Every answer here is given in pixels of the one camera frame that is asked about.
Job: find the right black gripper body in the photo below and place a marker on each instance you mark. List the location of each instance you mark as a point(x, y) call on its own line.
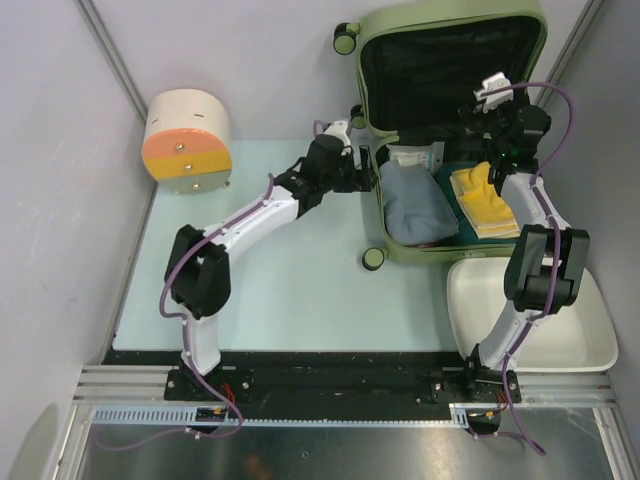
point(495, 123)

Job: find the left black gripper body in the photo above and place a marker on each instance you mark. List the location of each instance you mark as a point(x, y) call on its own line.
point(348, 180)

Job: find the grey blue cloth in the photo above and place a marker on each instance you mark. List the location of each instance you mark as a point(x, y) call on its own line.
point(416, 211)

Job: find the green hard shell suitcase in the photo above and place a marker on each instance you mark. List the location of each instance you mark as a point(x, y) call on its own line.
point(419, 62)

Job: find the yellow cloth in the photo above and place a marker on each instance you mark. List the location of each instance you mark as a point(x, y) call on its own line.
point(488, 214)

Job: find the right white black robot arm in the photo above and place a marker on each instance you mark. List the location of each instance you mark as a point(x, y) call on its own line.
point(545, 269)

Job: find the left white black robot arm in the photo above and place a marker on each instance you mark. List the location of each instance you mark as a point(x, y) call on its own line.
point(197, 281)

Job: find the white folded cloth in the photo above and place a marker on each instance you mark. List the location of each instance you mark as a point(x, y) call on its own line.
point(407, 156)

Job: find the light blue table mat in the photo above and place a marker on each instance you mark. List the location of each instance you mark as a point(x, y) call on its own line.
point(300, 288)

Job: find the dark teal cloth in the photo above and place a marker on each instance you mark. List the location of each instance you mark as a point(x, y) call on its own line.
point(466, 235)

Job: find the round cream drawer cabinet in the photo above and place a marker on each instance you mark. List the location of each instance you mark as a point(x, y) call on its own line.
point(186, 146)

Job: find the white plastic tray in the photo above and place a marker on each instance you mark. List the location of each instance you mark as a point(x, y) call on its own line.
point(579, 339)

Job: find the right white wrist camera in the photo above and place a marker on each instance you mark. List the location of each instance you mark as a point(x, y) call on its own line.
point(495, 90)

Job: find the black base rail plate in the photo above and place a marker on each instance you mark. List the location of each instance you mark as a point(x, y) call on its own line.
point(335, 386)

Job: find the grey slotted cable duct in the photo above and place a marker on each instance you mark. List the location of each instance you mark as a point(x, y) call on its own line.
point(206, 417)

